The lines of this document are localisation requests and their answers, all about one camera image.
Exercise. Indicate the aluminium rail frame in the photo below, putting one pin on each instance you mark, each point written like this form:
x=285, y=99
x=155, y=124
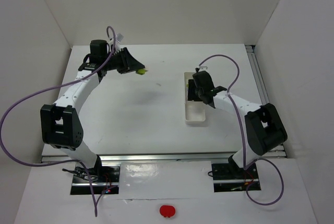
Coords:
x=142, y=117

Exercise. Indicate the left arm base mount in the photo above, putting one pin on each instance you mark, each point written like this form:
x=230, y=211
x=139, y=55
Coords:
x=107, y=181

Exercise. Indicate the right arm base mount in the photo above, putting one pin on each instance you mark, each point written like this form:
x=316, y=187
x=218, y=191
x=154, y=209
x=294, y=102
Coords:
x=226, y=181

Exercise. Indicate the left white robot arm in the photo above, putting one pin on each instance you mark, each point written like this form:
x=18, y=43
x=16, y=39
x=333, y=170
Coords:
x=60, y=123

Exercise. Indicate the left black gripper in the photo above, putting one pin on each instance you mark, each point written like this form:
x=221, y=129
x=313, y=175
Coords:
x=124, y=60

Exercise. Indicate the white divided sorting tray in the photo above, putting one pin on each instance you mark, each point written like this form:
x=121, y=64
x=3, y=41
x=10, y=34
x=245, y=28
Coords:
x=194, y=110

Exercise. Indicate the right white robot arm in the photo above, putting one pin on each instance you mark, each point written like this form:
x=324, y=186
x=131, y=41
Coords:
x=261, y=127

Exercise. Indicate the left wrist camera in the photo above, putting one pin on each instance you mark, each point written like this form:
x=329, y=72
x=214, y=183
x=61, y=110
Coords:
x=118, y=38

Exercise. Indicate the red round button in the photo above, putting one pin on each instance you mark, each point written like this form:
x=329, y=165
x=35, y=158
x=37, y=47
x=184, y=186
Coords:
x=167, y=211

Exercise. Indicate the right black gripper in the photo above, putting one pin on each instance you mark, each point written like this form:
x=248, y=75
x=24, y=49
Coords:
x=198, y=92

